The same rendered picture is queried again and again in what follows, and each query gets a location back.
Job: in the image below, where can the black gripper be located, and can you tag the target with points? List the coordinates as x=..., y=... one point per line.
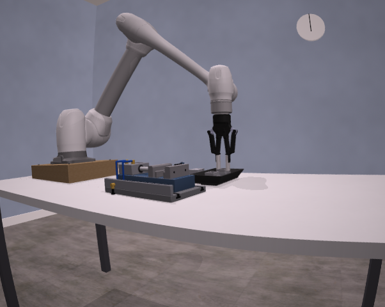
x=222, y=127

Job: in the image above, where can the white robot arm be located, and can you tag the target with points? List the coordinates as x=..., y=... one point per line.
x=75, y=131

